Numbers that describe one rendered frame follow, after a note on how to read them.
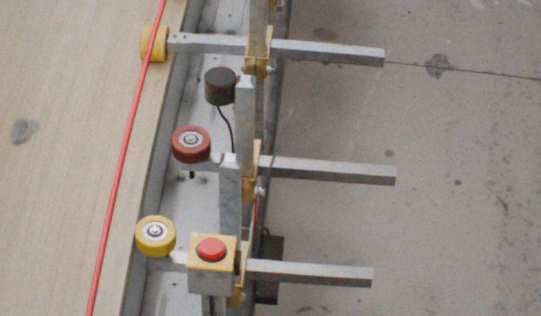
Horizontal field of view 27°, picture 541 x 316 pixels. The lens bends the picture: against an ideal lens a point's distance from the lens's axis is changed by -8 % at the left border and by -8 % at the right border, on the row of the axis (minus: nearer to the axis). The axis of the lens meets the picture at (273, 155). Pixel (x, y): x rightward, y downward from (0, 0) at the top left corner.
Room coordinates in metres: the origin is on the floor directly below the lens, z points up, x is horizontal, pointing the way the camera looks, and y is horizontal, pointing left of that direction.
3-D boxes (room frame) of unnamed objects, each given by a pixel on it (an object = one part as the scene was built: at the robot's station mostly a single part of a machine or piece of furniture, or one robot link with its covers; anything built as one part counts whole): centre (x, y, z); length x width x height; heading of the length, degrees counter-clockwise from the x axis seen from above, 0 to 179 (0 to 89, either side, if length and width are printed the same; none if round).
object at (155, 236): (1.48, 0.22, 0.85); 0.08 x 0.08 x 0.11
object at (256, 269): (1.46, 0.02, 0.82); 0.43 x 0.03 x 0.04; 87
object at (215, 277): (1.17, 0.09, 1.18); 0.07 x 0.07 x 0.08; 87
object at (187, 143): (1.72, 0.17, 0.85); 0.08 x 0.08 x 0.11
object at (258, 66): (1.95, 0.04, 0.95); 0.14 x 0.06 x 0.05; 177
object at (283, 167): (1.71, -0.03, 0.84); 0.43 x 0.03 x 0.04; 87
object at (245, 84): (1.68, 0.06, 0.87); 0.04 x 0.04 x 0.48; 87
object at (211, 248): (1.17, 0.09, 1.22); 0.04 x 0.04 x 0.02
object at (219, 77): (1.68, 0.10, 1.01); 0.06 x 0.06 x 0.22; 87
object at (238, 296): (1.45, 0.07, 0.82); 0.14 x 0.06 x 0.05; 177
